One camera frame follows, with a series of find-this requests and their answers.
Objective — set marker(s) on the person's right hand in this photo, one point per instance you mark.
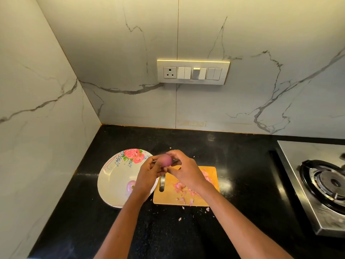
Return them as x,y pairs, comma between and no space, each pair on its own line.
188,172

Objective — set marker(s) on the person's left hand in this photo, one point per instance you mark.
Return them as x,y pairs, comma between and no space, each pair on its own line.
145,178

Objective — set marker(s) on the small pink onion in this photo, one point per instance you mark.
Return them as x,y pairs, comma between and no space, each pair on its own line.
164,160
131,186

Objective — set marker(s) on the pile of onion peels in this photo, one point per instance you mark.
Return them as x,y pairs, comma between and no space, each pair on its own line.
180,190

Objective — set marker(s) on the person's left forearm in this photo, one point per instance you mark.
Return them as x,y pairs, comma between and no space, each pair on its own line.
121,232

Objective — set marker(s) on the person's right forearm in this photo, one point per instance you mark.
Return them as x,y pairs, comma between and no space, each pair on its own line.
242,226

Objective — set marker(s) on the wooden cutting board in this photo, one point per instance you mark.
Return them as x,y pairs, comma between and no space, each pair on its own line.
213,183

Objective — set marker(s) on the black stone countertop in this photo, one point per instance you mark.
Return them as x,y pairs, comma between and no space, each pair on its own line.
248,153

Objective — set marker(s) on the white floral plate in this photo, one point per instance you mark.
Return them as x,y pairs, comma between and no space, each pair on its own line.
113,178

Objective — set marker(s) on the stainless steel gas stove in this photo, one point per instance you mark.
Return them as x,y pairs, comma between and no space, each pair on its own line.
291,159

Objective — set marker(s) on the black stove burner grate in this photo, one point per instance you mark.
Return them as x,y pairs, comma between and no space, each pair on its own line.
323,185

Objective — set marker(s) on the white wall switch panel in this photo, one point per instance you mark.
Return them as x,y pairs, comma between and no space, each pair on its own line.
193,72

